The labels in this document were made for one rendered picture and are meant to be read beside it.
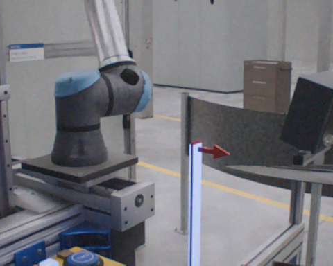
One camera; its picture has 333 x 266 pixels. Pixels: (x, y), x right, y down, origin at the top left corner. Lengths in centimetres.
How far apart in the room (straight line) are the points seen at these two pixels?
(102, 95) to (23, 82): 114
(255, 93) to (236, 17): 331
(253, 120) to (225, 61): 779
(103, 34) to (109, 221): 50
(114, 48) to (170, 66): 1022
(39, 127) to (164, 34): 937
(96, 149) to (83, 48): 142
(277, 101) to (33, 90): 548
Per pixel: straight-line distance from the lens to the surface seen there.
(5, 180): 118
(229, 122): 272
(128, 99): 126
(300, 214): 132
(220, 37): 1041
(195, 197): 80
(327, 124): 131
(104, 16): 134
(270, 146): 256
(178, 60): 1131
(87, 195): 119
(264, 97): 750
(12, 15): 228
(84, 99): 119
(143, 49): 735
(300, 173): 66
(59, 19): 246
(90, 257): 64
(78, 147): 121
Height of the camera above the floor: 137
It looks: 12 degrees down
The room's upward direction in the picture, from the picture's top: straight up
